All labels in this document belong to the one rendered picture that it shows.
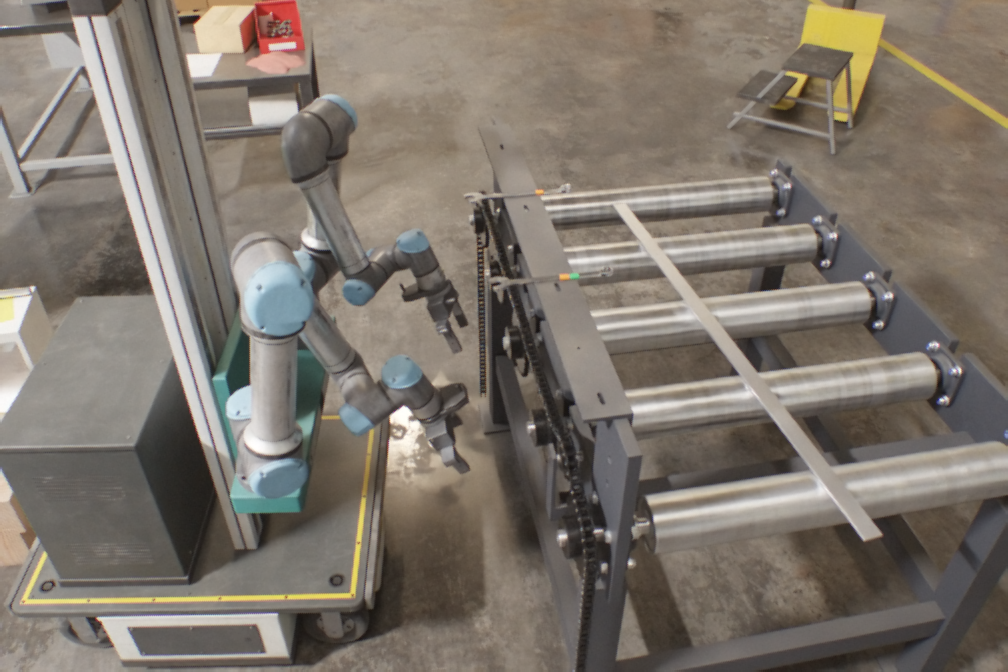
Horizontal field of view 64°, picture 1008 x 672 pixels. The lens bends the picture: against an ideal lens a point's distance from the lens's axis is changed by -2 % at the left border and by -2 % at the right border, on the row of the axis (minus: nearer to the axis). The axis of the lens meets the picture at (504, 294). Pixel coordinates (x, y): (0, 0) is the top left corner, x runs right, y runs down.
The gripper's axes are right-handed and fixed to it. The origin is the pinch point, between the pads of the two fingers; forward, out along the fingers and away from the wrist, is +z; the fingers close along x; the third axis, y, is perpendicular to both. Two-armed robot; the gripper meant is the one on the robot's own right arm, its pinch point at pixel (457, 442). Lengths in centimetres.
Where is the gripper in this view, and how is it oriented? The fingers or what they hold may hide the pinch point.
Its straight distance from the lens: 195.6
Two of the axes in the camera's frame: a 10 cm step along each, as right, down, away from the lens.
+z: 3.7, 6.2, 6.9
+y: -9.1, 3.8, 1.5
